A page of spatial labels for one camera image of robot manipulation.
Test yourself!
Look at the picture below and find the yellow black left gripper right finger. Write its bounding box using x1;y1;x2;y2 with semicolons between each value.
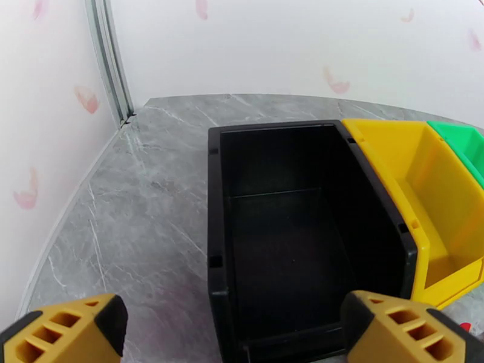
341;290;484;363

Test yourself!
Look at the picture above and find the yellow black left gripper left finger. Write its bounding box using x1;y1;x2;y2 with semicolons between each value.
0;293;129;363

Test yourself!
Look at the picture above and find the yellow plastic bin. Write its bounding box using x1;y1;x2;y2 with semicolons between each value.
342;118;484;310

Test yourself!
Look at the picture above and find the black plastic bin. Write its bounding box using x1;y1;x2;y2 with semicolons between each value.
207;120;419;363

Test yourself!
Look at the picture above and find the green plastic bin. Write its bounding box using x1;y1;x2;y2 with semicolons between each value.
427;120;484;189

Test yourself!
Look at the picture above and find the aluminium frame post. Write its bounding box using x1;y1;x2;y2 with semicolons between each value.
83;0;136;126

